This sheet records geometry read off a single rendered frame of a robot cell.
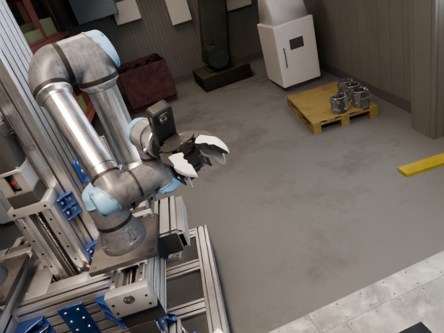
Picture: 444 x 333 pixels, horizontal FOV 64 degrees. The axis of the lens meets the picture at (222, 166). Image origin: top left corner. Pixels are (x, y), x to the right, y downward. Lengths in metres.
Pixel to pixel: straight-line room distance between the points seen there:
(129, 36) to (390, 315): 6.90
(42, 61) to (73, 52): 0.08
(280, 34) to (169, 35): 2.94
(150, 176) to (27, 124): 0.55
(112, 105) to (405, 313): 1.00
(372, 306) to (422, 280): 0.17
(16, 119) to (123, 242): 0.51
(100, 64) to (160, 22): 6.40
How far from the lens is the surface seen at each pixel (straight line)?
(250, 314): 2.23
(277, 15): 5.20
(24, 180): 1.26
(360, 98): 4.01
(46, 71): 1.01
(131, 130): 0.88
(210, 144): 0.65
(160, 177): 0.89
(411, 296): 1.20
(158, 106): 0.68
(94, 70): 1.04
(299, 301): 2.23
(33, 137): 1.30
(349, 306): 1.17
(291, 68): 5.26
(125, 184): 0.87
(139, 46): 7.48
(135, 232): 1.21
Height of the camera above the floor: 1.73
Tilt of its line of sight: 28 degrees down
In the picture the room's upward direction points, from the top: 17 degrees counter-clockwise
